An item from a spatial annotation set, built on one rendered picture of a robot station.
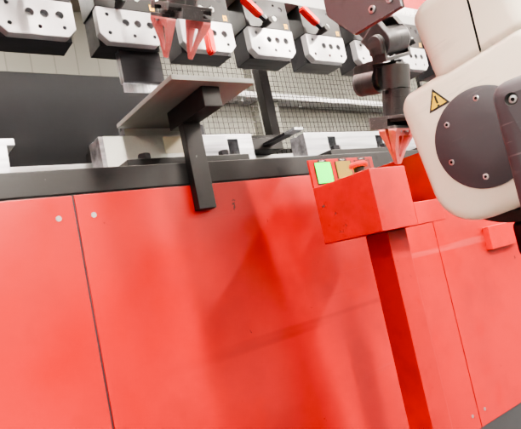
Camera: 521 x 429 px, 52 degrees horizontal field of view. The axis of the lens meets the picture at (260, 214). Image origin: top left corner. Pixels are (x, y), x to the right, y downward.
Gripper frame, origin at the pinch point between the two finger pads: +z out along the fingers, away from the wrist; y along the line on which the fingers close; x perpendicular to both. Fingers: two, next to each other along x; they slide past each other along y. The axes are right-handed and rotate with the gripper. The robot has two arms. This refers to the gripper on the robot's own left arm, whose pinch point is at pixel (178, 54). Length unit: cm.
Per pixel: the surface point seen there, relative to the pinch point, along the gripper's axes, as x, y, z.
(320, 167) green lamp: 18.5, -25.6, 19.3
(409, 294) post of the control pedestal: 43, -32, 39
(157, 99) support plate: 4.3, 6.3, 8.1
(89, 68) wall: -381, -127, 53
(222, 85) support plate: 10.7, -3.8, 4.1
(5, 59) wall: -378, -56, 48
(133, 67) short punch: -18.5, 0.8, 5.3
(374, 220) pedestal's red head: 37.5, -22.5, 23.9
